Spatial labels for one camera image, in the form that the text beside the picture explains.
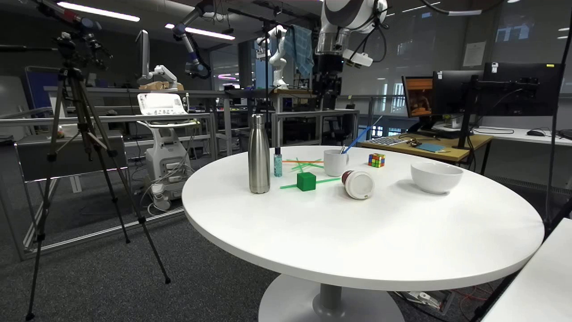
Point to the clear plastic cup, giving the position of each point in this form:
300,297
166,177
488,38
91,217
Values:
334,163

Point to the silver metal bottle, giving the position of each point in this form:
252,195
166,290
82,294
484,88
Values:
259,154

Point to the green cube block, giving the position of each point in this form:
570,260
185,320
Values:
305,181

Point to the Rubik's cube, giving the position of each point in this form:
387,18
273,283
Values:
375,159

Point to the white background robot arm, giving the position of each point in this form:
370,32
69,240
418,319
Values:
277,56

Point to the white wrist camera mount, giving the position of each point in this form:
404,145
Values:
357,58

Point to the blue flat pad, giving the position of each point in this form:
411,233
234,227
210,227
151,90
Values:
430,147

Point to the long green plastic straw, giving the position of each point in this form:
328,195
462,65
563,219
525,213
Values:
325,179

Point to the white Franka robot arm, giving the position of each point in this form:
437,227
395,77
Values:
353,15

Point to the small teal bottle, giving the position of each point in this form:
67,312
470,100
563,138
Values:
277,163

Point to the grey metal frame table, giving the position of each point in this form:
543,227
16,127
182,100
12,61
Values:
286,95

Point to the wide black computer monitor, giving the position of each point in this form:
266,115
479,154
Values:
523,90

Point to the red paper cup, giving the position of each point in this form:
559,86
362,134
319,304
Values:
357,185

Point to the blue hanging cloth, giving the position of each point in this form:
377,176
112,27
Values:
300,54

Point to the white table pedestal base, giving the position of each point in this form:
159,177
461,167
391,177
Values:
330,301

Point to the black camera tripod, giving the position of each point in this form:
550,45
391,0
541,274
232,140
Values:
76,108

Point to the white robot base table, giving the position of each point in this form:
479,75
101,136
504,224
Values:
536,279

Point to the monitor with orange screen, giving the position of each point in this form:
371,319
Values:
418,95

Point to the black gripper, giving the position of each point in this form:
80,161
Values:
327,72

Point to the white medical equipment cart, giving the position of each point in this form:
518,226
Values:
166,149

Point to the wooden top table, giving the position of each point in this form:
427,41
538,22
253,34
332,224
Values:
439,152

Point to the ceiling light strip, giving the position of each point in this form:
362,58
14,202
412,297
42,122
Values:
198,31
98,11

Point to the white ceramic bowl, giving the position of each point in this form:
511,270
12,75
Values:
436,177

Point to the white office desk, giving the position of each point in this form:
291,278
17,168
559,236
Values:
523,138

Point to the orange plastic straw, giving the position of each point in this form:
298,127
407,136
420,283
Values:
296,161

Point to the black computer mouse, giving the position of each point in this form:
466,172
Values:
534,133

